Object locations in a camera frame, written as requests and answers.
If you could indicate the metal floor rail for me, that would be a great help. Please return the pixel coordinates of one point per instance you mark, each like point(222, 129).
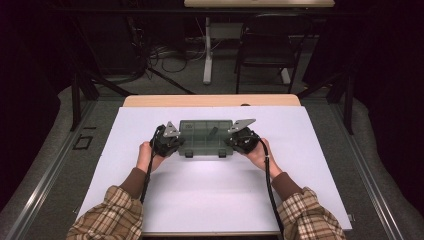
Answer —
point(43, 186)
point(370, 186)

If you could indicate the small dark item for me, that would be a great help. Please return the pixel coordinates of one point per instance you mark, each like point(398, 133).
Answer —
point(212, 131)

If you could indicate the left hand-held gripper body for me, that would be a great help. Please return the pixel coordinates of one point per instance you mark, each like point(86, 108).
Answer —
point(163, 145)

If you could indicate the grey transparent compartment box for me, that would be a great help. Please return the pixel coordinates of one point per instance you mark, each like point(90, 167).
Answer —
point(200, 140)

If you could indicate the person's left hand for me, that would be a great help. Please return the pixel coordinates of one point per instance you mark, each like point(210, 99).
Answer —
point(145, 156)

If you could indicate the person's right hand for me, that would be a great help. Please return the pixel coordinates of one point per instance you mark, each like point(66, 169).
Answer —
point(263, 160)

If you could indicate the white desk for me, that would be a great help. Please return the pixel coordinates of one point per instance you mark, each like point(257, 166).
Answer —
point(208, 50)

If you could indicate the white table mat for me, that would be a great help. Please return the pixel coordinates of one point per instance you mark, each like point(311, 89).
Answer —
point(213, 193)

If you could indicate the black metal stand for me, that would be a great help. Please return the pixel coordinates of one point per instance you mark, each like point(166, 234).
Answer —
point(77, 100)
point(346, 100)

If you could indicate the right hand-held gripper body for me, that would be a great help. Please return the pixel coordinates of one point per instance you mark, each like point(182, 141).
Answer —
point(246, 141)

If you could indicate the black chair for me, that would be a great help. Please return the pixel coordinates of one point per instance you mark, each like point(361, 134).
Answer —
point(270, 46)

